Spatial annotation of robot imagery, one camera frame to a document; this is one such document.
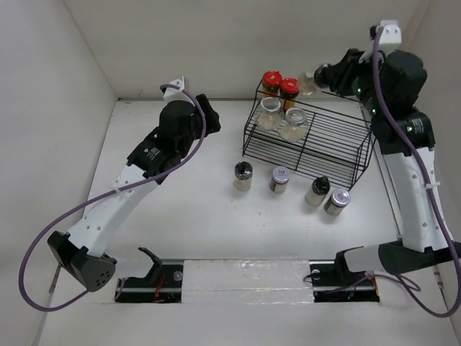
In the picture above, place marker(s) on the black cap spice grinder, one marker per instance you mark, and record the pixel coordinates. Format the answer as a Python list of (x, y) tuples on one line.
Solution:
[(318, 191), (309, 82), (243, 173)]

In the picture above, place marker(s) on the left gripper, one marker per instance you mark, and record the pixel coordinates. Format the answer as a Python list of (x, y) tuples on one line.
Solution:
[(211, 117)]

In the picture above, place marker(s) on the red lid sauce jar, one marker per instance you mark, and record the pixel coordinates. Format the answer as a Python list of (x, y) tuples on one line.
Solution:
[(270, 83), (288, 91)]

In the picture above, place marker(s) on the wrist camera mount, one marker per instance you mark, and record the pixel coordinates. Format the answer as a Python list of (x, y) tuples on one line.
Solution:
[(173, 91), (388, 36)]

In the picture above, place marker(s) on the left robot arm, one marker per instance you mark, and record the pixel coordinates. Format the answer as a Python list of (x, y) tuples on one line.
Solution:
[(80, 251)]

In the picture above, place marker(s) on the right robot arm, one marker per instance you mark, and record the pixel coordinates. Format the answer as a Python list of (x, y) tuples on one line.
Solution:
[(408, 150)]

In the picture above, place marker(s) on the black wire rack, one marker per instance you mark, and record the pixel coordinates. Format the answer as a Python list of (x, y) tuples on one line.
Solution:
[(337, 140)]

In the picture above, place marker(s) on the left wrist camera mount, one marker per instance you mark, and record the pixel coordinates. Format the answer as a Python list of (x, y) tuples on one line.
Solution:
[(173, 91)]

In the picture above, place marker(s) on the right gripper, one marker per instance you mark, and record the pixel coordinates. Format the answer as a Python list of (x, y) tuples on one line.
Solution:
[(340, 73)]

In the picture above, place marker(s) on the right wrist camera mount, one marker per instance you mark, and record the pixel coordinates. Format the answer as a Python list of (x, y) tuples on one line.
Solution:
[(388, 36)]

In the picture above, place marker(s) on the clear glass jar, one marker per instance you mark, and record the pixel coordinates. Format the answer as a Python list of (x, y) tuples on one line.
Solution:
[(296, 125), (269, 113)]

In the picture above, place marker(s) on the clear glass jar front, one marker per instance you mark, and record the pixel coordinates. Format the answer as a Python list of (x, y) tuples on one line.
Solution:
[(296, 125)]

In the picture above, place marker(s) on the white lid spice jar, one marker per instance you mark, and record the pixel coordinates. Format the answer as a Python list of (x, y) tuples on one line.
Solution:
[(279, 180), (337, 201)]

